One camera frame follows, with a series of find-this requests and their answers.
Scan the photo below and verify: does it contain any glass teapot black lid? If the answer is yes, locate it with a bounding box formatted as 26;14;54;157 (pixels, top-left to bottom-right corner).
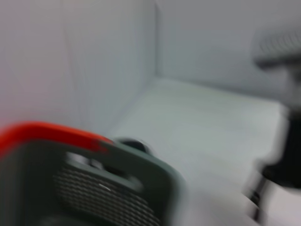
115;137;155;157

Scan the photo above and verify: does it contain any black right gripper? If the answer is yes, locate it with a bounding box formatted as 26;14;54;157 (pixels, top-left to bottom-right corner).
244;105;301;222

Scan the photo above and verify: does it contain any orange bin handle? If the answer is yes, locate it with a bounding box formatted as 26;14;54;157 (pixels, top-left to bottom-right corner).
0;121;115;155

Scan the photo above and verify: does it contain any grey perforated storage bin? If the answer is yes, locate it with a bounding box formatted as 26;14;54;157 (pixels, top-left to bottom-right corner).
0;138;188;226

